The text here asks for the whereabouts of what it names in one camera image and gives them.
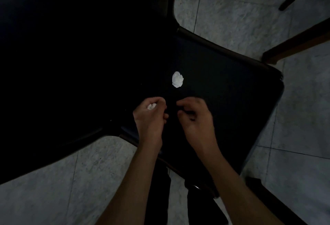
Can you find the person's right hand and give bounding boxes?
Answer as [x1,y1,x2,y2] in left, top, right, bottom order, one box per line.
[176,97,220,156]

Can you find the person's left hand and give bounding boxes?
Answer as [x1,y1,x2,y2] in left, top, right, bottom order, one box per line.
[133,97,169,150]

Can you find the person's left forearm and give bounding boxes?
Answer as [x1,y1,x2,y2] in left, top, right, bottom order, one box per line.
[95,144,164,225]

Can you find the person's right forearm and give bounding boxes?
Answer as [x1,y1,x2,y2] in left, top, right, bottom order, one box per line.
[197,145,284,225]

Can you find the white crumpled paper ball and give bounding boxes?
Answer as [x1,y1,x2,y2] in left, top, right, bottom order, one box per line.
[172,71,185,88]

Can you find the black padded chair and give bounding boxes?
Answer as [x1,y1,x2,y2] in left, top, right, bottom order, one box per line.
[119,26,285,199]

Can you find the person's black trousers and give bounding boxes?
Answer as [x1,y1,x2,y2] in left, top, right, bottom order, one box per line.
[143,155,228,225]

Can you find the dark wooden furniture piece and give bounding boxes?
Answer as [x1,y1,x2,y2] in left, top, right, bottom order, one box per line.
[244,177,308,225]

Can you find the brown wooden furniture leg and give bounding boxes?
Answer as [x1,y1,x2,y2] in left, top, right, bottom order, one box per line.
[262,17,330,65]

